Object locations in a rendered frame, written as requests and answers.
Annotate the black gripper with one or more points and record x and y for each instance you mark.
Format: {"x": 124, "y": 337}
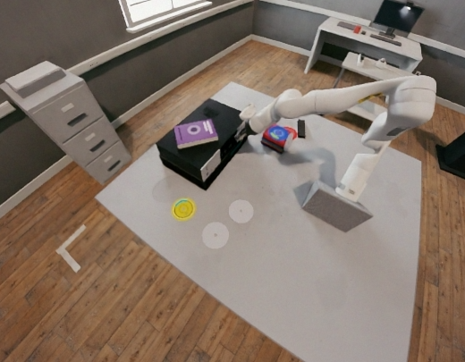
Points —
{"x": 246, "y": 132}

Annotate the yellow cd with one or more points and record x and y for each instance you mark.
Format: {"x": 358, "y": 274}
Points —
{"x": 183, "y": 215}

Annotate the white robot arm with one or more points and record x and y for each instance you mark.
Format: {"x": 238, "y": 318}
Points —
{"x": 411, "y": 103}

